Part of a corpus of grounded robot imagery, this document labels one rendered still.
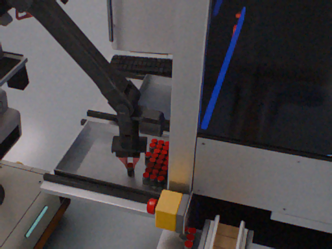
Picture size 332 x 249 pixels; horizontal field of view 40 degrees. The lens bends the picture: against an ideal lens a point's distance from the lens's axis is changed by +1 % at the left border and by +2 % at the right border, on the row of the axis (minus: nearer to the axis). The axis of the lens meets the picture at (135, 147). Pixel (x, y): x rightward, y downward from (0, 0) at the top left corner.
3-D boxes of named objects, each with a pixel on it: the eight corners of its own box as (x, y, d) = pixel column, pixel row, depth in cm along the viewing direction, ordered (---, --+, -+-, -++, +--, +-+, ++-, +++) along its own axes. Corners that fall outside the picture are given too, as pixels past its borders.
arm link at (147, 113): (125, 83, 122) (115, 104, 116) (166, 89, 119) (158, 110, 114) (128, 117, 131) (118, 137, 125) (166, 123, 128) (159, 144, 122)
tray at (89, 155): (182, 146, 149) (183, 138, 147) (160, 202, 131) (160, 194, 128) (88, 127, 158) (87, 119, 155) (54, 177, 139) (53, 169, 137)
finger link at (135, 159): (140, 176, 134) (139, 152, 128) (117, 175, 135) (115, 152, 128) (141, 160, 139) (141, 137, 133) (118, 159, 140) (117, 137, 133)
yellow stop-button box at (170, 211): (189, 213, 117) (190, 194, 112) (182, 235, 112) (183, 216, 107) (161, 207, 119) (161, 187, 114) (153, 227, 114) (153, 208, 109)
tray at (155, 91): (232, 94, 170) (233, 87, 168) (220, 137, 152) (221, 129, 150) (146, 81, 179) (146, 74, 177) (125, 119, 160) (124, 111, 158)
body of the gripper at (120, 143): (146, 155, 129) (146, 135, 124) (111, 154, 129) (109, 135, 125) (147, 141, 134) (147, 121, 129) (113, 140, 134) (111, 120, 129)
